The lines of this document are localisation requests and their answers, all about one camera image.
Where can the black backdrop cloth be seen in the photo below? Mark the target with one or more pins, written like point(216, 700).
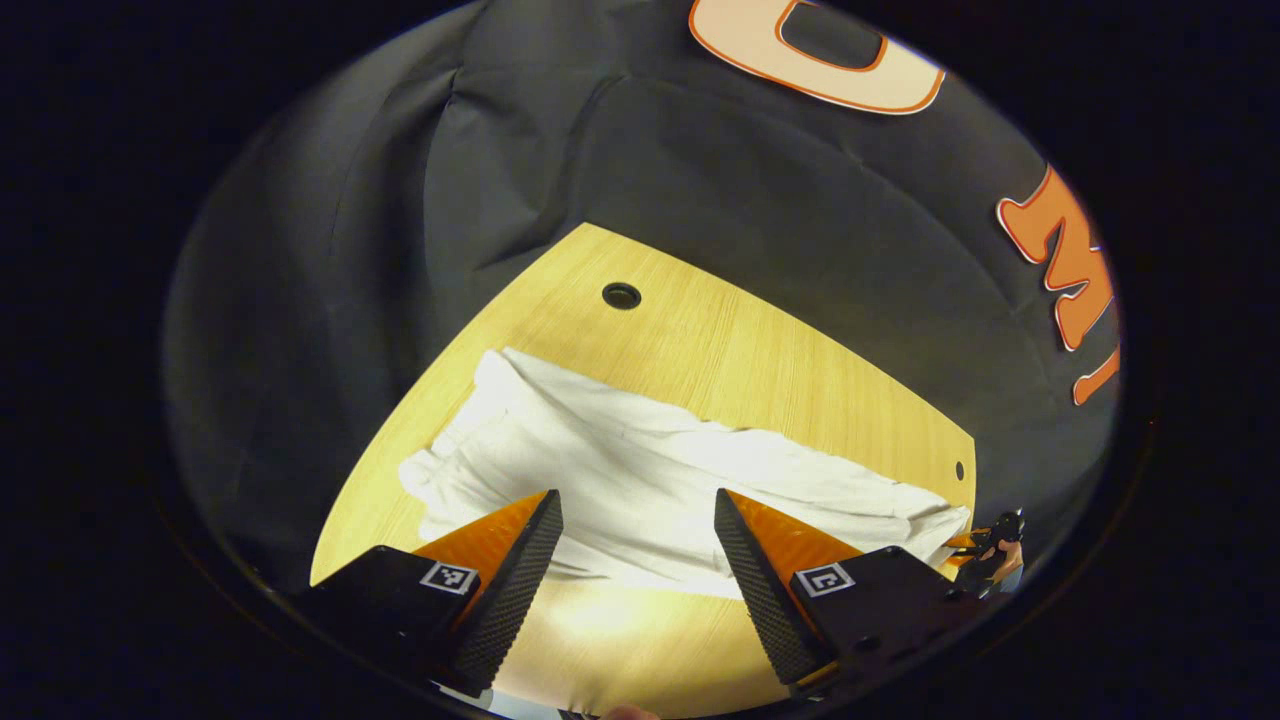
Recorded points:
point(350, 250)

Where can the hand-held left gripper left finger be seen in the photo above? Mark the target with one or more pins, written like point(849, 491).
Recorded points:
point(520, 590)

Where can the white jeans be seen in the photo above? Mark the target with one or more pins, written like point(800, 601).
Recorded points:
point(680, 480)

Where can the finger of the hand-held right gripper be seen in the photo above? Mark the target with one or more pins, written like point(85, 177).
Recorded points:
point(985, 555)

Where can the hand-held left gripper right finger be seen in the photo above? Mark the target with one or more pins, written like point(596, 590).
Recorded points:
point(760, 590)

